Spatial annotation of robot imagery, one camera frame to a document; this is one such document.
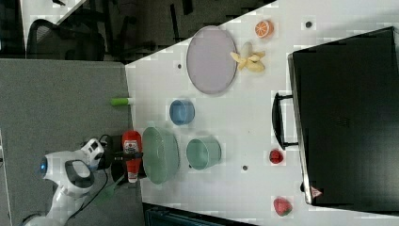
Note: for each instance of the green mug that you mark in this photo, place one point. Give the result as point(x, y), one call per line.
point(203, 152)

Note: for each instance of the green plastic strainer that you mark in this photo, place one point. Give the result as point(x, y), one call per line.
point(161, 158)

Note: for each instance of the red plush ketchup bottle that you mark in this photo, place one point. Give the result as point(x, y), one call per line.
point(131, 143)

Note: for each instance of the grey round plate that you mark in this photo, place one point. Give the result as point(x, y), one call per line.
point(209, 64)

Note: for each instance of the orange slice toy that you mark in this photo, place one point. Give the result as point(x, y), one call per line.
point(264, 29)

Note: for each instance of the red plush strawberry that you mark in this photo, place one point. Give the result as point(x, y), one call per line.
point(282, 206)

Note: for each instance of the small red green strawberry toy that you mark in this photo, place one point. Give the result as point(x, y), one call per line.
point(276, 156)

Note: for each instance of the green plush pepper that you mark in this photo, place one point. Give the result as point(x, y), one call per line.
point(121, 101)

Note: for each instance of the black office chair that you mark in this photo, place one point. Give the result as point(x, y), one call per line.
point(50, 41)

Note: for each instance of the green ladle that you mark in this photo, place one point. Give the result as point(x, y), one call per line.
point(107, 192)

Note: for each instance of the yellow plush peeled banana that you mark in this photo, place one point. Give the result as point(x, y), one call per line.
point(249, 59)

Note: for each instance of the blue cup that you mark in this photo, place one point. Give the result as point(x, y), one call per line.
point(181, 112)

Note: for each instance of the black toaster oven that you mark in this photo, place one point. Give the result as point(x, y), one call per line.
point(345, 98)

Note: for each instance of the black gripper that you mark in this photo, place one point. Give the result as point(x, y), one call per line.
point(112, 152)

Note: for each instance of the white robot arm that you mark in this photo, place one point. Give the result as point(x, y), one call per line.
point(73, 174)

